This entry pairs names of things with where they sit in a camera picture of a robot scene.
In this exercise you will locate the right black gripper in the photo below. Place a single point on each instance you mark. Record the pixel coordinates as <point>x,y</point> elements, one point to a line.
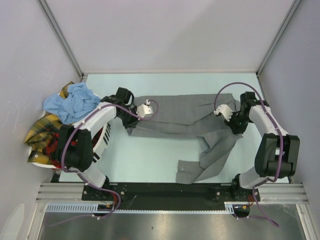
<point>235,129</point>

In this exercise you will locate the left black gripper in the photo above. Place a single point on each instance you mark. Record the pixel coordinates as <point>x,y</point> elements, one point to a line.
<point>132,123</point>

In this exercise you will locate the grey long sleeve shirt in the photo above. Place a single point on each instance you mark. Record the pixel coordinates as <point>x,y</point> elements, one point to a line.
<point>191,116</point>

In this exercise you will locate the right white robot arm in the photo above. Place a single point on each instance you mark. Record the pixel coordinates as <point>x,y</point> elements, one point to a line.
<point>278,151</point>

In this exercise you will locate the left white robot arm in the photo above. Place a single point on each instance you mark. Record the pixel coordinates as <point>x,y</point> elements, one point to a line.
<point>93,122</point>

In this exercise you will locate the white laundry basket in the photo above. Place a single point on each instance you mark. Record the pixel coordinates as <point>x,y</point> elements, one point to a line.
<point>99,148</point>

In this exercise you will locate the light blue shirt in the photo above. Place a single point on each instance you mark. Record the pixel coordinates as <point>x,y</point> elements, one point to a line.
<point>79,103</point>

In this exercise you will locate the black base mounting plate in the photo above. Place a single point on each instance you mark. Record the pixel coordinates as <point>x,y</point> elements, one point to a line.
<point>138,196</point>

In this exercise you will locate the yellow plaid shirt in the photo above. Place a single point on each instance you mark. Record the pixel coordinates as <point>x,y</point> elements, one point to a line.
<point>42,132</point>

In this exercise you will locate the red black plaid shirt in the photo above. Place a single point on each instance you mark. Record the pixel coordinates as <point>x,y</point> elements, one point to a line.
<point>52,150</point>

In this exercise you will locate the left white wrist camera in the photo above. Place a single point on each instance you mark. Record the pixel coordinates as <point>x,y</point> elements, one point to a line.
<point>145,109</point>

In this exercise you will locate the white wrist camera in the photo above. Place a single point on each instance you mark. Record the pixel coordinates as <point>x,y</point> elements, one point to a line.
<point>225,111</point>
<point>145,109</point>

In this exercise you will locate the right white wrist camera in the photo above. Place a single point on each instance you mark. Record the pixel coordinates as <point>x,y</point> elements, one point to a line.
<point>225,111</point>

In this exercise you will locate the white slotted cable duct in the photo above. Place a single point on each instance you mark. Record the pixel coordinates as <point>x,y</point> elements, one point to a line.
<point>96,208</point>

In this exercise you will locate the aluminium front rail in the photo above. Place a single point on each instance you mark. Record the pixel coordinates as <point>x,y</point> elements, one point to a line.
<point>283,213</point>

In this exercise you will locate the right aluminium frame post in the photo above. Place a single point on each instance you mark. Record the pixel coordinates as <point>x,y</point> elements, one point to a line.
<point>279,35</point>

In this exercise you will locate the aluminium frame post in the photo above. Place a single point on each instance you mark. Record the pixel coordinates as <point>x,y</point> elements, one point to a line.
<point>279,35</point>
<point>49,15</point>

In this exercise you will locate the left aluminium frame post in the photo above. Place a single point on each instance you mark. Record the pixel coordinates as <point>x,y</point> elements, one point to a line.
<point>49,15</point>

